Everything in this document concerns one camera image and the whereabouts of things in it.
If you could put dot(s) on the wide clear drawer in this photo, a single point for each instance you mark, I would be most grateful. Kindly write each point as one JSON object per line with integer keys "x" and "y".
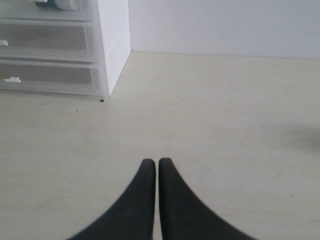
{"x": 51, "y": 77}
{"x": 47, "y": 42}

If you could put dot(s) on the white plastic drawer cabinet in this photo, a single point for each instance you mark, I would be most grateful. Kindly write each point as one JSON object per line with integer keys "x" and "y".
{"x": 111, "y": 30}

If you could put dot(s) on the white bottle teal label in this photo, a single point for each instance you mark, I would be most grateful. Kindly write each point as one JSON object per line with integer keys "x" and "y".
{"x": 64, "y": 5}

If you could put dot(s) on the bottom wide clear drawer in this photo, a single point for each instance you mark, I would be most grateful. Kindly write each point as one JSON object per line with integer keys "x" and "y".
{"x": 51, "y": 77}

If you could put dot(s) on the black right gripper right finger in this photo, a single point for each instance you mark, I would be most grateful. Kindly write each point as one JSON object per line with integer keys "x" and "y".
{"x": 183, "y": 216}

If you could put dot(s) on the middle wide clear drawer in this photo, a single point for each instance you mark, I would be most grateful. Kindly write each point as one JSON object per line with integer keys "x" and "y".
{"x": 47, "y": 42}

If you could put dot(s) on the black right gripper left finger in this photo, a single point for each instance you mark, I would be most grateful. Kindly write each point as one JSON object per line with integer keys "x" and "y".
{"x": 132, "y": 215}

